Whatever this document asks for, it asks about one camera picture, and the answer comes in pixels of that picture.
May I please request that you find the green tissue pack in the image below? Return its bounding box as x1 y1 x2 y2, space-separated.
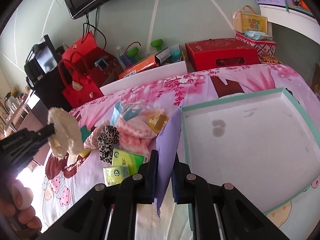
112 148 149 175
103 165 130 186

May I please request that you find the purple paper packet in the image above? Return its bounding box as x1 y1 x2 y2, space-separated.
155 107 182 221

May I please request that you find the cream knitted scrunchie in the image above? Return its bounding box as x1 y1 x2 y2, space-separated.
48 107 84 159

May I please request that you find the leopard print scrunchie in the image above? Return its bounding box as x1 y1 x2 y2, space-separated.
97 125 119 164

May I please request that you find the teal yellow sponge cloth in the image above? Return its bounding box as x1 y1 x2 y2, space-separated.
80 125 92 142

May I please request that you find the pink fabric scrunchie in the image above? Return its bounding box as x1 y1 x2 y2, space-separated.
84 120 110 150

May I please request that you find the person's left hand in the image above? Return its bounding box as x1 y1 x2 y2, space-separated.
1 178 42 230

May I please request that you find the bag of pink fluffy items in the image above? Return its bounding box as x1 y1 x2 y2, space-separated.
110 100 165 155

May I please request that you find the pink floral bedsheet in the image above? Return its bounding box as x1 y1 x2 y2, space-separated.
42 64 319 239

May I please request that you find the black monitor device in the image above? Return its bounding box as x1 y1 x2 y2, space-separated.
24 35 61 89

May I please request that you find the red felt handbag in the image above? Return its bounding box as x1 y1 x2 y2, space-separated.
57 51 103 108

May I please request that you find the white tray with teal rim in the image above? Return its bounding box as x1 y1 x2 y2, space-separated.
181 88 319 211

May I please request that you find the orange cardboard box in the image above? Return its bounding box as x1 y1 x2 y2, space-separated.
118 55 160 79

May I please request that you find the red paper gift bag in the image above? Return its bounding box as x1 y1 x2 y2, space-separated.
62 31 123 87

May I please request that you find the green dumbbell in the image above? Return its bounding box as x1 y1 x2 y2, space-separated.
125 38 164 63

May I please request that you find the red white patterned box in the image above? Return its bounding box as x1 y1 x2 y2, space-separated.
235 33 277 61

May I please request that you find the blue wet wipes pack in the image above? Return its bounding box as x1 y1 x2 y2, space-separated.
244 30 272 41

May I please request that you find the white shelf counter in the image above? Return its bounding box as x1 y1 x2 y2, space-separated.
259 4 320 44

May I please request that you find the red gift box with handle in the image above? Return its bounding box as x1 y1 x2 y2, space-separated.
185 38 259 72

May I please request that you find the yellow carry box with handle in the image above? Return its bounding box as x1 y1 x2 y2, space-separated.
232 5 267 33

